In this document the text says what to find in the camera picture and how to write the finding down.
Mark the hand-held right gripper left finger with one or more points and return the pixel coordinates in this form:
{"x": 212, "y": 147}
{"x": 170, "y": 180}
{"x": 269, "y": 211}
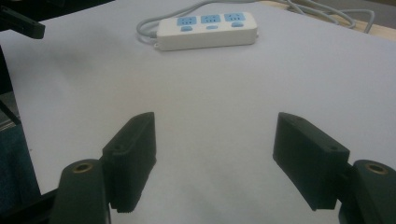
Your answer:
{"x": 132, "y": 161}

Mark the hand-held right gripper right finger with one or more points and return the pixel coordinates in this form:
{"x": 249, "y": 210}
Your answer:
{"x": 308, "y": 158}

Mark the dark blue cloth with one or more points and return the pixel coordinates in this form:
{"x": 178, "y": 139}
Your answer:
{"x": 14, "y": 168}

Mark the black bar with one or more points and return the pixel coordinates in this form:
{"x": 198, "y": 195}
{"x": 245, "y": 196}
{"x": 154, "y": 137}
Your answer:
{"x": 25, "y": 26}

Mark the white power strip blue sockets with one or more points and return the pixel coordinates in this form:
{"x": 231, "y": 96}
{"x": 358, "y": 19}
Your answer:
{"x": 205, "y": 37}

